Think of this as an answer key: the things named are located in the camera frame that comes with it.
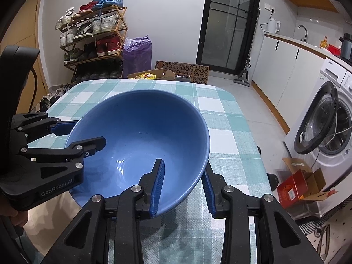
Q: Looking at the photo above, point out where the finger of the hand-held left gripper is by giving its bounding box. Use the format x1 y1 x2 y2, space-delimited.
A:
20 136 107 171
12 112 80 146

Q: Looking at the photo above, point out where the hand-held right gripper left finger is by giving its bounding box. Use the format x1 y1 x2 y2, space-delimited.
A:
41 158 166 264

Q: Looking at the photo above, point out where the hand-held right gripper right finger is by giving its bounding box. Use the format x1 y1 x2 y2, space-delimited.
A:
201 161 325 264

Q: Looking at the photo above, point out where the light blue bowl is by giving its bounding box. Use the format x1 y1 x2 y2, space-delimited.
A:
70 180 119 208

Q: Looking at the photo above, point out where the person's left hand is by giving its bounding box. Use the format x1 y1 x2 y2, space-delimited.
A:
0 195 29 227

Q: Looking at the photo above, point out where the scattered shoes pile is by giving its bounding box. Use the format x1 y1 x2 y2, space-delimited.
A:
38 84 73 113

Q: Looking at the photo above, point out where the teal checked tablecloth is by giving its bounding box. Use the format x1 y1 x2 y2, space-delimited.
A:
27 78 271 264

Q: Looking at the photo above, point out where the red carton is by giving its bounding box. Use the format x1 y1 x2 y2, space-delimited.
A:
276 170 314 209

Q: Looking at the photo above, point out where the wooden shoe rack with shoes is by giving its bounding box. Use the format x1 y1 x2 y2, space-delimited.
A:
55 0 124 83

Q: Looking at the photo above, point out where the purple bag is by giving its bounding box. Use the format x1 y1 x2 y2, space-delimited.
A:
123 35 152 79

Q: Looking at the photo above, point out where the cardboard box with yellow packets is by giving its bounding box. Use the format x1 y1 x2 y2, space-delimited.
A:
127 70 176 81

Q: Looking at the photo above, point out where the yellow wooden door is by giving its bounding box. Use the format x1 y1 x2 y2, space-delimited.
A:
0 0 50 110

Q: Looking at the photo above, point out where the open cardboard box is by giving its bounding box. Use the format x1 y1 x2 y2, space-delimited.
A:
282 157 339 201

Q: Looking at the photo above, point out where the patterned cardboard box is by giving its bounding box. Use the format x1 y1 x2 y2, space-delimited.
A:
155 60 210 84

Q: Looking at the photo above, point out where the stick vacuum cleaner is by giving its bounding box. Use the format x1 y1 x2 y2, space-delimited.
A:
233 5 262 87

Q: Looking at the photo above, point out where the black and white rug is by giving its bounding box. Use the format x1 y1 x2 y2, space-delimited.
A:
298 198 352 264

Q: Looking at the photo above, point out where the white base cabinet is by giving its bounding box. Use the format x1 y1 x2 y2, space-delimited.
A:
251 33 328 132

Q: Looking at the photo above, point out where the black glass door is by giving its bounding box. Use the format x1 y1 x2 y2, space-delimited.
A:
196 0 262 75

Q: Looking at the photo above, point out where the white washing machine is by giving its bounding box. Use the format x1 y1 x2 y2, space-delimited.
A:
283 56 352 218

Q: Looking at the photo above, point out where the white electric kettle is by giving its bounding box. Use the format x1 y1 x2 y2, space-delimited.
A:
268 18 281 35

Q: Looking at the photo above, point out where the range hood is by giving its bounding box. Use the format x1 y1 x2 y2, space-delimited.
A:
328 0 352 25

